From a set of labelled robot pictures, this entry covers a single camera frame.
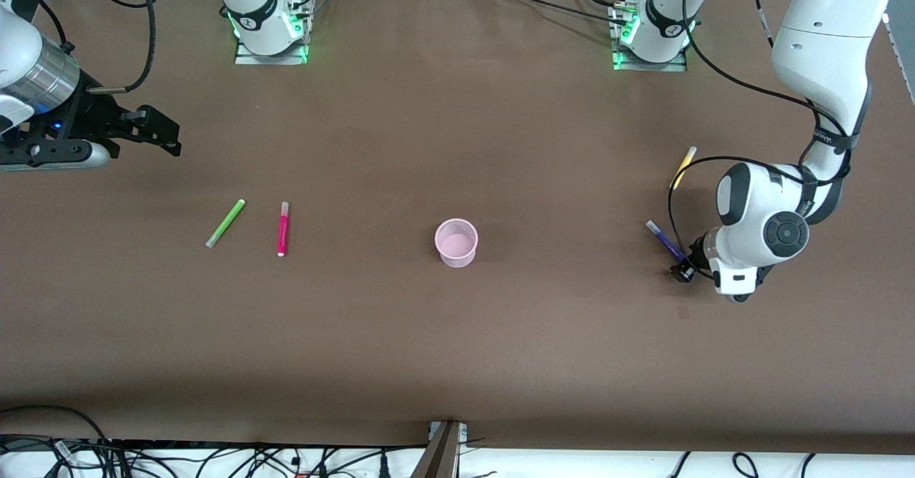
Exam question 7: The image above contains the tangled black cable bundle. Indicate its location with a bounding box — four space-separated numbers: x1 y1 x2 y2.
0 432 430 478

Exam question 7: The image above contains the yellow highlighter pen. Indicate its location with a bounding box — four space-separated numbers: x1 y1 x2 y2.
669 146 698 191

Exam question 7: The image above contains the green highlighter pen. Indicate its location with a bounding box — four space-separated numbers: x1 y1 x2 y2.
205 199 247 249

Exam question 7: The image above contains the purple highlighter pen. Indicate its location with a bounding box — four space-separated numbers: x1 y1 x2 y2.
646 220 688 263

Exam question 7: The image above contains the pink cup pen holder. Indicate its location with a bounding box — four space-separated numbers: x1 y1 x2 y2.
434 218 479 269

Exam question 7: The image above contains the thick black looped cable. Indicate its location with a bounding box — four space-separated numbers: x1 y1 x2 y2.
0 404 126 478

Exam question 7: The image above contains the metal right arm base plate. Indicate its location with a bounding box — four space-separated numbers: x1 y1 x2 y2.
234 35 310 66

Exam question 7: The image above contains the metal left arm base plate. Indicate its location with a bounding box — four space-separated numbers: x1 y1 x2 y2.
613 42 688 73

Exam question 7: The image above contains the aluminium table post bracket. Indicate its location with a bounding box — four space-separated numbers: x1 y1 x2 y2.
411 421 469 478

